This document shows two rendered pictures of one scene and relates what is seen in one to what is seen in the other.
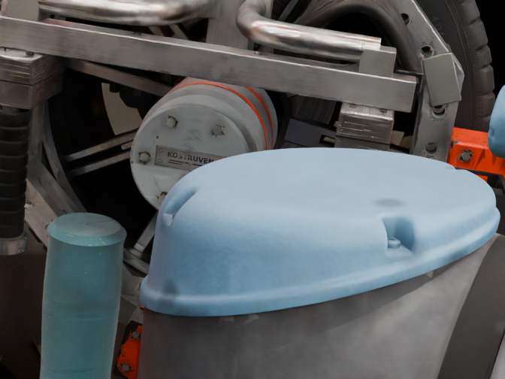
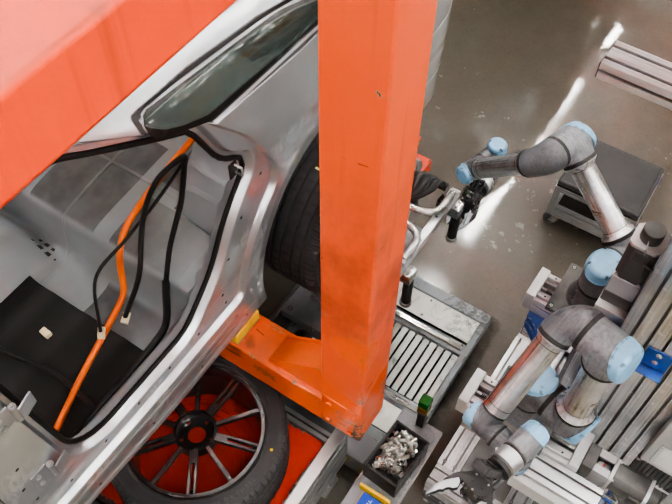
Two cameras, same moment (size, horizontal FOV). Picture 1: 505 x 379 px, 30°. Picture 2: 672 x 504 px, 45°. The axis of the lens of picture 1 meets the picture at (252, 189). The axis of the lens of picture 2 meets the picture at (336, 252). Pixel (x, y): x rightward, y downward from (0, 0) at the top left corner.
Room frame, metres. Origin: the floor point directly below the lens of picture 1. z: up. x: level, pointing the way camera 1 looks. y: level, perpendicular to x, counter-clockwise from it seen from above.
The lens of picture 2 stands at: (0.43, 1.72, 3.25)
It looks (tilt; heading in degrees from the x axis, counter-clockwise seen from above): 55 degrees down; 296
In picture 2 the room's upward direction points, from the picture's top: 1 degrees clockwise
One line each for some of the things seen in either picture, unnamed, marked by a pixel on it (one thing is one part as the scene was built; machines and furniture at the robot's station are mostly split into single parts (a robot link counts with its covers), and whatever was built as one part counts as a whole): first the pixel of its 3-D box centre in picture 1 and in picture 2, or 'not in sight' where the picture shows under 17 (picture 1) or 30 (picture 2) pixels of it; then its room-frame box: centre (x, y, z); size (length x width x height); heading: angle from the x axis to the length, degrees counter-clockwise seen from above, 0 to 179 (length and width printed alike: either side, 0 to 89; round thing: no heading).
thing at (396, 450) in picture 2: not in sight; (395, 458); (0.70, 0.69, 0.51); 0.20 x 0.14 x 0.13; 79
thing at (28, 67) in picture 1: (25, 71); (401, 271); (0.92, 0.24, 0.93); 0.09 x 0.05 x 0.05; 174
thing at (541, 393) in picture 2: not in sight; (536, 386); (0.37, 0.47, 0.98); 0.13 x 0.12 x 0.14; 159
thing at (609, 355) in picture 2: not in sight; (588, 385); (0.25, 0.52, 1.19); 0.15 x 0.12 x 0.55; 159
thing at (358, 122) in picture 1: (364, 127); (449, 205); (0.88, -0.10, 0.93); 0.09 x 0.05 x 0.05; 174
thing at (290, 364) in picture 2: not in sight; (272, 343); (1.24, 0.58, 0.69); 0.52 x 0.17 x 0.35; 174
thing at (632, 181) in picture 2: not in sight; (602, 196); (0.39, -1.09, 0.17); 0.43 x 0.36 x 0.34; 175
